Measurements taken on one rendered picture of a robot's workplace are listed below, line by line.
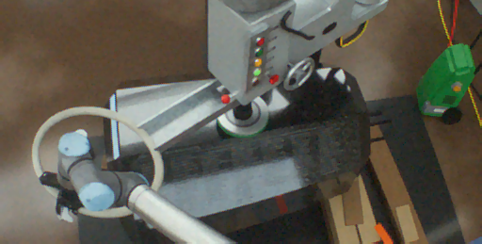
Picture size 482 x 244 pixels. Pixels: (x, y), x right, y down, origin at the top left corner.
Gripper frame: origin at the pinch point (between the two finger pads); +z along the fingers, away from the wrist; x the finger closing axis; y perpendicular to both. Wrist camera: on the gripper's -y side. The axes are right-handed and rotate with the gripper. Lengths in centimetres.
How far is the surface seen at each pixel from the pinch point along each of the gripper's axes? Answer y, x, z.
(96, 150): -39, 115, 99
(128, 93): -14, 83, 13
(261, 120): 44, 85, -5
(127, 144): -1, 60, 19
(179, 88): 6, 93, 6
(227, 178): 43, 70, 20
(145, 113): -2, 76, 13
